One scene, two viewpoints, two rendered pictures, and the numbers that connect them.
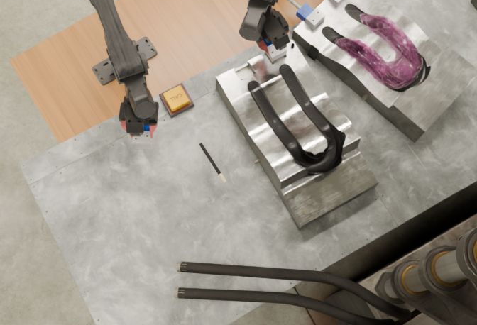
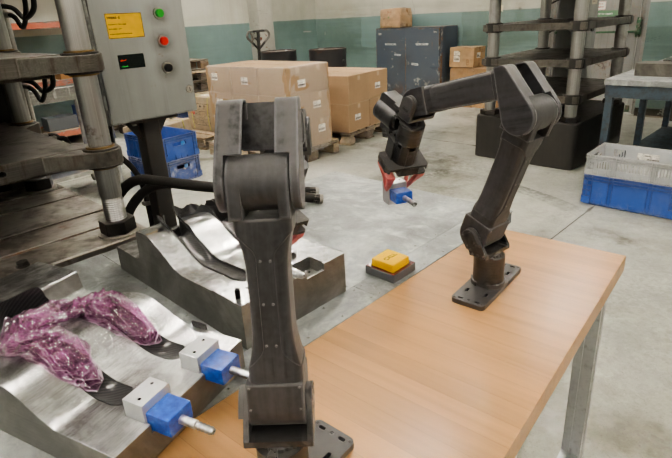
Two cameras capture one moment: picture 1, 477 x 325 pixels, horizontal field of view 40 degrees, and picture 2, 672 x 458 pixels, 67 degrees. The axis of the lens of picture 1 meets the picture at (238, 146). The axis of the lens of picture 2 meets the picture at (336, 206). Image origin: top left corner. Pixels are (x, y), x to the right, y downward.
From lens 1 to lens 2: 2.15 m
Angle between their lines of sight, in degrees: 86
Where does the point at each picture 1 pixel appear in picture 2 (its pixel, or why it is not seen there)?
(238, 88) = (308, 251)
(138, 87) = (397, 99)
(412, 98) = (42, 281)
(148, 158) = (391, 235)
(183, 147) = (358, 247)
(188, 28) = (429, 336)
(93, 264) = not seen: hidden behind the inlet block
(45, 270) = not seen: hidden behind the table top
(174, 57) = (423, 303)
